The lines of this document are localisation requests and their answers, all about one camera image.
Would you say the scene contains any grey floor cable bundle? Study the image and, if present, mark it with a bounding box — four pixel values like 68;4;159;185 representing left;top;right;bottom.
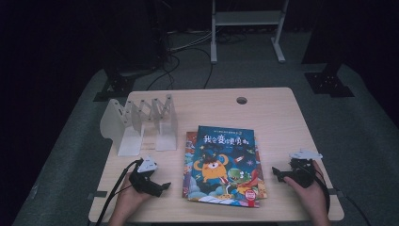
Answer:
166;28;215;54

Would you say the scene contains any person's right hand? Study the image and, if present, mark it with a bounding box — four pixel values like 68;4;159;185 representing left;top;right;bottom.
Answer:
283;159;329;218

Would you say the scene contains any person's left hand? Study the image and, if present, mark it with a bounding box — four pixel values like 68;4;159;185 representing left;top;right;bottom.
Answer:
116;171;156;216

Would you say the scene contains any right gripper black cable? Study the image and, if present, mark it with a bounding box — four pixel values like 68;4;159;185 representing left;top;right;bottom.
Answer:
309;168;331;215

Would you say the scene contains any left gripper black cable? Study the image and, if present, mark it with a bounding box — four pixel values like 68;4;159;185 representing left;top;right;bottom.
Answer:
94;158;144;226

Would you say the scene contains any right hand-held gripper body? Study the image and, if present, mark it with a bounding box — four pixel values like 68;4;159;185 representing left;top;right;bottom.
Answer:
282;149;324;189

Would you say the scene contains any thin black floor cable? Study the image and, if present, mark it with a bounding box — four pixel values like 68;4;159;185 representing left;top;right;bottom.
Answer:
342;193;374;226

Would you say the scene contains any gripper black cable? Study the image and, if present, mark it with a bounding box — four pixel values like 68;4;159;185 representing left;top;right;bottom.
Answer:
309;168;331;215
94;158;144;226

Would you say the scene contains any white metal stand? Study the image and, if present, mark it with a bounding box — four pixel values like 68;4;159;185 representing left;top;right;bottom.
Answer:
210;0;290;65

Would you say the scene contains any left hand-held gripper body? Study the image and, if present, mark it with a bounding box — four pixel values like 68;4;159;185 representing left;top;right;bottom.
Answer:
129;155;162;198

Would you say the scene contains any white expandable book rack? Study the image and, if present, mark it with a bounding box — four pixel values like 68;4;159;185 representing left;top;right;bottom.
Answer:
99;93;179;157

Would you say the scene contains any black stand with base plate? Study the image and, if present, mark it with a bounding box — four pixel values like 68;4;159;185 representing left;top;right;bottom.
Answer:
302;59;356;99
93;62;139;103

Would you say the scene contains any colourful animals picture book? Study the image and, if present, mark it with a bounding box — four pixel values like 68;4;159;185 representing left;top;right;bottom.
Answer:
182;131;268;200

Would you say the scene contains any blue monster picture book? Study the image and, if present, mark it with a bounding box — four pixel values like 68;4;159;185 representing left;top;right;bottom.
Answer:
186;125;265;208

